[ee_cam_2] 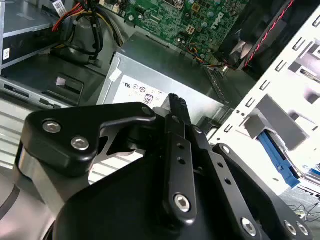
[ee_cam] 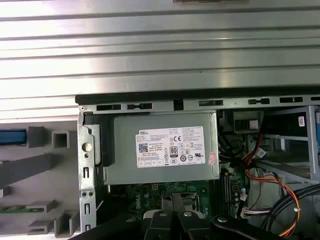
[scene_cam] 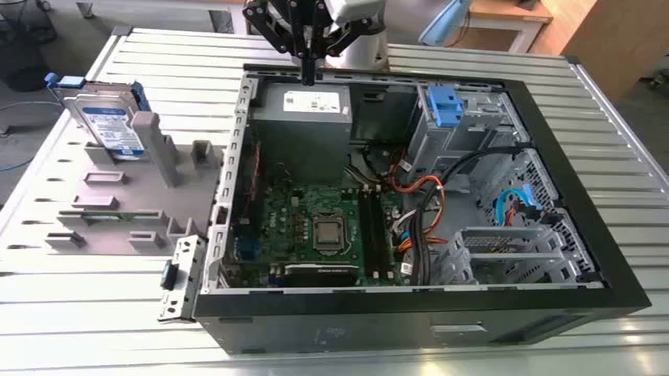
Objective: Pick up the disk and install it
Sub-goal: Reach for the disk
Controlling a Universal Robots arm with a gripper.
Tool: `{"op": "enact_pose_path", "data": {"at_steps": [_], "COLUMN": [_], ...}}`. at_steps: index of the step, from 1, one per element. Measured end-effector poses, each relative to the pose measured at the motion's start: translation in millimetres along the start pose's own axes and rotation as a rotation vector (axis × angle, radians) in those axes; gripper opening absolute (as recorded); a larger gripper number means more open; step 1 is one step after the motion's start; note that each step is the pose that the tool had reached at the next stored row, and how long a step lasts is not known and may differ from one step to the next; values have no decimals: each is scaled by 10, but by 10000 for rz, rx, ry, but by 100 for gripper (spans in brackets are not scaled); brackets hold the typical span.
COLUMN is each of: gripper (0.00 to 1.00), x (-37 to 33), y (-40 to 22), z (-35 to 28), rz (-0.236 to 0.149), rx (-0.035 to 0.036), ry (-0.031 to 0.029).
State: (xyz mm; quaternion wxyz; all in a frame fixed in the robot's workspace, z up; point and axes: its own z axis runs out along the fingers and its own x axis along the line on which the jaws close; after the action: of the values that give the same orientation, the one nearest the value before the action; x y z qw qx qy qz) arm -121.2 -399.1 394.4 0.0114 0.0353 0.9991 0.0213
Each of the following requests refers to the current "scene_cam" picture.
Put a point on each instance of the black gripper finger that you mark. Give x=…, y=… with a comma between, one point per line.
x=299, y=31
x=314, y=47

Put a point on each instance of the hard disk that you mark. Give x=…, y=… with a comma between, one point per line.
x=104, y=125

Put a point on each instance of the metal disk bay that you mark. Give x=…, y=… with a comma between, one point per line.
x=512, y=256

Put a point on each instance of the grey power supply unit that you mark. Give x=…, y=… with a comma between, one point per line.
x=303, y=149

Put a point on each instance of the blue plastic bay latch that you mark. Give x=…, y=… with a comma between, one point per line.
x=443, y=109

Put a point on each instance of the metal drive cage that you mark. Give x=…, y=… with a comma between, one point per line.
x=470, y=137

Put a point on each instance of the wooden desk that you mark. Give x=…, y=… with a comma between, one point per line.
x=512, y=13

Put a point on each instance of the green motherboard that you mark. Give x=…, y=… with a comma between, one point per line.
x=293, y=203

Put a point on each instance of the silver CPU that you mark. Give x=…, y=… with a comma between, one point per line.
x=329, y=233

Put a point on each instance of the black RAM slot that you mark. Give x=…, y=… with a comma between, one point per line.
x=381, y=231
x=367, y=231

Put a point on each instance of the grey parts rack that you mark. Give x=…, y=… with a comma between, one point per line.
x=140, y=196

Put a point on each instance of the black mesh bin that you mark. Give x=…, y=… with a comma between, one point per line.
x=23, y=66

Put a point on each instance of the green RAM stick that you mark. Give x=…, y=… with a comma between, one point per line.
x=126, y=216

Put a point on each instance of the wooden cabinet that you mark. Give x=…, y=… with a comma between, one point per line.
x=617, y=47

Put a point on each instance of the black graphics card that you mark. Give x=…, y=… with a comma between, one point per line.
x=323, y=274

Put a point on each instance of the black PC case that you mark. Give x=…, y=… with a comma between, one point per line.
x=366, y=329

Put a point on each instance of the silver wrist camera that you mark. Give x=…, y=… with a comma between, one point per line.
x=350, y=13

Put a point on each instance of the white desk frame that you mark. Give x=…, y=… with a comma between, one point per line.
x=230, y=21

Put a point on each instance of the metal expansion slot bracket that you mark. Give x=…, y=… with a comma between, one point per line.
x=191, y=270

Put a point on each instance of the blue black bracket latch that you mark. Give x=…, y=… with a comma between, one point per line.
x=168, y=276

